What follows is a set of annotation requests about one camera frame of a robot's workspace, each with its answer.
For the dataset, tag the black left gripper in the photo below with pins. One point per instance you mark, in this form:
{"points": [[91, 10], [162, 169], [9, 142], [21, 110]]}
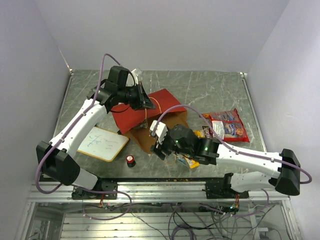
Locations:
{"points": [[143, 100]]}

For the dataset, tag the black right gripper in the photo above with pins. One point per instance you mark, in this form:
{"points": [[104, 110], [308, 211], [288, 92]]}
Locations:
{"points": [[158, 151]]}

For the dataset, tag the blue white snack wrapper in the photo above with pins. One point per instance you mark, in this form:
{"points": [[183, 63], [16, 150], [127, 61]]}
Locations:
{"points": [[181, 160]]}

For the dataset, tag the red paper bag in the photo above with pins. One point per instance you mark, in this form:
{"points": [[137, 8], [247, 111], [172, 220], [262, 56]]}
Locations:
{"points": [[135, 124]]}

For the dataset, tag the yellow snack packet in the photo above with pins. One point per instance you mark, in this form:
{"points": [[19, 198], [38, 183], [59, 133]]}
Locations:
{"points": [[199, 133], [192, 164]]}

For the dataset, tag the purple M&M's packet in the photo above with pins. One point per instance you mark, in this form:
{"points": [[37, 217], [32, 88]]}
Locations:
{"points": [[207, 132]]}

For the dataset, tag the red candy assortment bag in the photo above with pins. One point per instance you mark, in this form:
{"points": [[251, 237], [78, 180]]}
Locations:
{"points": [[228, 125]]}

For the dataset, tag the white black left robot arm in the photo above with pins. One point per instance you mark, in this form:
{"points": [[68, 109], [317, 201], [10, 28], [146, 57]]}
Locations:
{"points": [[56, 157]]}

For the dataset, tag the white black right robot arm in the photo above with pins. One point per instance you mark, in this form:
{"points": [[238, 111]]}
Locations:
{"points": [[269, 170]]}

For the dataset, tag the red cap black marker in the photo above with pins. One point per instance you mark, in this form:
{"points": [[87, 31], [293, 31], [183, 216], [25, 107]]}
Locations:
{"points": [[130, 160]]}

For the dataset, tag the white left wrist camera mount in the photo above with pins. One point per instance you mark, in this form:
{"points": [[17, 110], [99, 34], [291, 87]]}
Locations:
{"points": [[137, 75]]}

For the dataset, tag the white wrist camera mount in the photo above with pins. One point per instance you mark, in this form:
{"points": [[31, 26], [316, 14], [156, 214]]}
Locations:
{"points": [[137, 75], [158, 131]]}

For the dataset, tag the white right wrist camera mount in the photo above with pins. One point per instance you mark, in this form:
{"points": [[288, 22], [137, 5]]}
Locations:
{"points": [[158, 131]]}

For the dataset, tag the small whiteboard yellow frame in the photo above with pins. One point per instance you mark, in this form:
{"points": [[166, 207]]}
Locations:
{"points": [[102, 144]]}

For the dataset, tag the aluminium frame rail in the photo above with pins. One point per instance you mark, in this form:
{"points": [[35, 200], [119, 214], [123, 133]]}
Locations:
{"points": [[140, 192]]}

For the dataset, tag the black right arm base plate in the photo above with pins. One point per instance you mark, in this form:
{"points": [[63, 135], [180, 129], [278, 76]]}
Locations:
{"points": [[220, 188]]}

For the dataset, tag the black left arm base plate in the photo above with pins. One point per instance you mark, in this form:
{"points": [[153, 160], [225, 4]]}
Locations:
{"points": [[103, 188]]}

